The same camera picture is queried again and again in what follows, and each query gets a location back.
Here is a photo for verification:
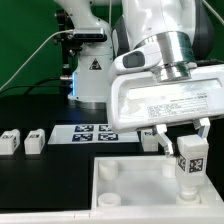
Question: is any white cable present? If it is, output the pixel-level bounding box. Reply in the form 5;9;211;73
0;29;75;92
201;0;224;28

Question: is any white marker base plate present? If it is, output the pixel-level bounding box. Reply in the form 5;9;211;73
48;124;139;145

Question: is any black cable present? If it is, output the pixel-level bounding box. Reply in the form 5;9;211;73
0;77;73;97

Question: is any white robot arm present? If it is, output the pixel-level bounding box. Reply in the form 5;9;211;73
55;0;224;155

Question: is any white cable right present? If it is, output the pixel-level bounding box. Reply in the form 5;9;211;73
201;0;224;28

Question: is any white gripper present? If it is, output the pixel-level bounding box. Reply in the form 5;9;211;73
107;65;224;157

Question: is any white L-shaped obstacle fence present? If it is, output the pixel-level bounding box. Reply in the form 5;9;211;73
0;157;224;224

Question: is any white square tabletop part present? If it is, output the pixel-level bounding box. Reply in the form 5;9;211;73
91;156;224;209

